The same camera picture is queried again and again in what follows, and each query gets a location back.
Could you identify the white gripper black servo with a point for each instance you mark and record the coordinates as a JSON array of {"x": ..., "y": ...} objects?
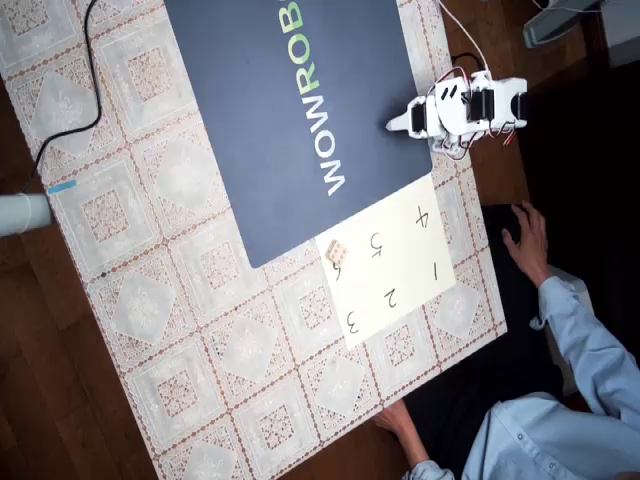
[{"x": 414, "y": 117}]

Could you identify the small wooden die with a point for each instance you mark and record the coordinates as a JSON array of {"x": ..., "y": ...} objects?
[{"x": 337, "y": 251}]

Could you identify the left forearm light blue sleeve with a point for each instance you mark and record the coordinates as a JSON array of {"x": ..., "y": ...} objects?
[{"x": 435, "y": 471}]

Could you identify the right forearm light blue sleeve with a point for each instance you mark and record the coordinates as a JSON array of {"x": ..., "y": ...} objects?
[{"x": 590, "y": 345}]

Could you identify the white robot arm with base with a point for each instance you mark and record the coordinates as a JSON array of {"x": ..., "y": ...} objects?
[{"x": 500, "y": 105}]

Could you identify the person's right hand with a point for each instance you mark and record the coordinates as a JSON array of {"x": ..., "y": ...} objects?
[{"x": 530, "y": 242}]

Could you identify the person's left hand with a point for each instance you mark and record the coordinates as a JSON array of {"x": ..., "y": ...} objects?
[{"x": 405, "y": 425}]

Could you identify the dark blue WOWROBO mat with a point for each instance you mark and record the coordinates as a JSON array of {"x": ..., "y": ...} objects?
[{"x": 260, "y": 125}]

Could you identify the cream paper with handwritten numbers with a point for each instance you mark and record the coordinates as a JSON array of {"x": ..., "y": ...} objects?
[{"x": 400, "y": 280}]

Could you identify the grey flat stand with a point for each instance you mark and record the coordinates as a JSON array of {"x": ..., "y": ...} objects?
[{"x": 550, "y": 25}]

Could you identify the light grey box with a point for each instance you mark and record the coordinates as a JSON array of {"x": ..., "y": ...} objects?
[{"x": 622, "y": 35}]

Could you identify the white lace tablecloth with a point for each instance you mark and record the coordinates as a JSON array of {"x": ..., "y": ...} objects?
[{"x": 150, "y": 300}]

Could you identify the person in light blue shirt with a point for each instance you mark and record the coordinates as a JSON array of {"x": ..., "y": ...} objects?
[{"x": 550, "y": 440}]

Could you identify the blue tape strip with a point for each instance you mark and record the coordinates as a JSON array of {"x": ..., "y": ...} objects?
[{"x": 62, "y": 188}]

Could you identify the white cylinder pole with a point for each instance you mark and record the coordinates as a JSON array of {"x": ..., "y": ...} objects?
[{"x": 22, "y": 214}]

